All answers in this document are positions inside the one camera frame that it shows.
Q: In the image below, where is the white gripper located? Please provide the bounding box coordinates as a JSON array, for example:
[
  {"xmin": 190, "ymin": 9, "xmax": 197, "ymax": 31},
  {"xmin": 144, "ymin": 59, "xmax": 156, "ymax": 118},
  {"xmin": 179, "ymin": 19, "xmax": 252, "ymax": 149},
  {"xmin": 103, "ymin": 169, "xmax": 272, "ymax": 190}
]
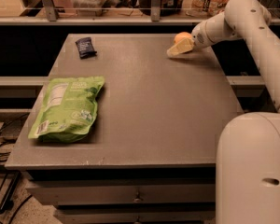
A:
[{"xmin": 167, "ymin": 21, "xmax": 216, "ymax": 57}]

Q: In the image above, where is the grey lower drawer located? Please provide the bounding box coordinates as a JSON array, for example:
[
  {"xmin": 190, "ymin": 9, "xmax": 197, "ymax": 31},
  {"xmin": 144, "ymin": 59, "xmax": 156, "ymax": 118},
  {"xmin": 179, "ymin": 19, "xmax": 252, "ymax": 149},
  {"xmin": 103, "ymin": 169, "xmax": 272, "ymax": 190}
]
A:
[{"xmin": 54, "ymin": 205, "xmax": 215, "ymax": 224}]

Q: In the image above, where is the orange fruit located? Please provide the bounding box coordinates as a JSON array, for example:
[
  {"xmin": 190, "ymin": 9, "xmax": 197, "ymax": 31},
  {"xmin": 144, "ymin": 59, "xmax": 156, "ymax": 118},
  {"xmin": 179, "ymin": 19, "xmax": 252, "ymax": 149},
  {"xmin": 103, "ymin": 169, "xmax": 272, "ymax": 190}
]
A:
[{"xmin": 174, "ymin": 32, "xmax": 192, "ymax": 44}]

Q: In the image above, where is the green snack bag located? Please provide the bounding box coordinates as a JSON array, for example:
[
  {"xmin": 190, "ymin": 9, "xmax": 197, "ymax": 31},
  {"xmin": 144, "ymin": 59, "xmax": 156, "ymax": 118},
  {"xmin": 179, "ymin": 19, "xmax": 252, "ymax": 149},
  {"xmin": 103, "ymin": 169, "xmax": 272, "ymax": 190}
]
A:
[{"xmin": 28, "ymin": 77, "xmax": 105, "ymax": 143}]

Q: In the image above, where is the black power adapter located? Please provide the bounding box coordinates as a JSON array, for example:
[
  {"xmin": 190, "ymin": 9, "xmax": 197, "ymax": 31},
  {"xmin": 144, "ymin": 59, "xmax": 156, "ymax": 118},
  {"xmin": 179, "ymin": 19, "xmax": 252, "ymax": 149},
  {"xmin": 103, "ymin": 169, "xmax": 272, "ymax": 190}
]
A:
[{"xmin": 0, "ymin": 119, "xmax": 23, "ymax": 142}]

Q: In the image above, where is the grey drawer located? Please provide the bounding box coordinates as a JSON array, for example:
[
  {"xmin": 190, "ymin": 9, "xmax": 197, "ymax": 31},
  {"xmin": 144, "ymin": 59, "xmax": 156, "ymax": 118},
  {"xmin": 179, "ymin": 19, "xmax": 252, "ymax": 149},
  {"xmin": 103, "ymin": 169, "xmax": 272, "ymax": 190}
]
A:
[
  {"xmin": 26, "ymin": 179, "xmax": 216, "ymax": 205},
  {"xmin": 54, "ymin": 205, "xmax": 215, "ymax": 224}
]

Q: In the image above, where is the black cable bundle left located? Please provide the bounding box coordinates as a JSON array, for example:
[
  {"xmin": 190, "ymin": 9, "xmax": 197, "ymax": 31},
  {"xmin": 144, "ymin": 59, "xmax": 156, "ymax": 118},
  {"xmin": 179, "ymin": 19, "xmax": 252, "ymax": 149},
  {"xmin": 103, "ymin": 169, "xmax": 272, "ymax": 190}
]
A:
[{"xmin": 0, "ymin": 113, "xmax": 30, "ymax": 224}]

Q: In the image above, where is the clear plastic container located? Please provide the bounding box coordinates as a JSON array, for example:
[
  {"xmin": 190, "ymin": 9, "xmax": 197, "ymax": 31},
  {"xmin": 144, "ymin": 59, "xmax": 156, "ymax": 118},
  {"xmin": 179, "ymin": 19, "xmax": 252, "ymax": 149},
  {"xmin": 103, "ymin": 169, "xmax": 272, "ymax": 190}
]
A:
[{"xmin": 70, "ymin": 0, "xmax": 106, "ymax": 17}]

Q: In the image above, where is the dark blue rxbar wrapper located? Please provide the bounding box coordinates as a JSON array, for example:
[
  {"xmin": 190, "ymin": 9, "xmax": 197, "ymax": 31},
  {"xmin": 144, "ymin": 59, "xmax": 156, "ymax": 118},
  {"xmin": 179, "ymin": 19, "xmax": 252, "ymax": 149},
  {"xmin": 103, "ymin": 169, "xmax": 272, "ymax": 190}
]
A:
[{"xmin": 76, "ymin": 37, "xmax": 97, "ymax": 59}]

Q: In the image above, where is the grey metal shelf rail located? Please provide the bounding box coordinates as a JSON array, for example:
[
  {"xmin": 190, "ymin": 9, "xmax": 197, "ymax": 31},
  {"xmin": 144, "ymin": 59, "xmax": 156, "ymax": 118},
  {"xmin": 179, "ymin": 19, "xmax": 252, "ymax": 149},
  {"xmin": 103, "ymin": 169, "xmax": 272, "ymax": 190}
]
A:
[{"xmin": 0, "ymin": 0, "xmax": 280, "ymax": 27}]

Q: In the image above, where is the grey upper drawer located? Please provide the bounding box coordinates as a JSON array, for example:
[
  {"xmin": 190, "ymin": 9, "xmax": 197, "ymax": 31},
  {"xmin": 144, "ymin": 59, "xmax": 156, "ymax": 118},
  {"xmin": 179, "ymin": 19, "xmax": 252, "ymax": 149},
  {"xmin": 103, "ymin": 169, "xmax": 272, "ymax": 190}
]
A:
[{"xmin": 26, "ymin": 179, "xmax": 216, "ymax": 205}]

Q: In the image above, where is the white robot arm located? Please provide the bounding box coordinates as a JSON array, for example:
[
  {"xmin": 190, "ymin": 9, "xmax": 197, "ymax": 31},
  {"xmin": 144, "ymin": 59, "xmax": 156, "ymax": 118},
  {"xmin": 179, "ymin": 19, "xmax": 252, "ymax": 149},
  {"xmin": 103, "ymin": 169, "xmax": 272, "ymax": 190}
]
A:
[{"xmin": 167, "ymin": 0, "xmax": 280, "ymax": 224}]

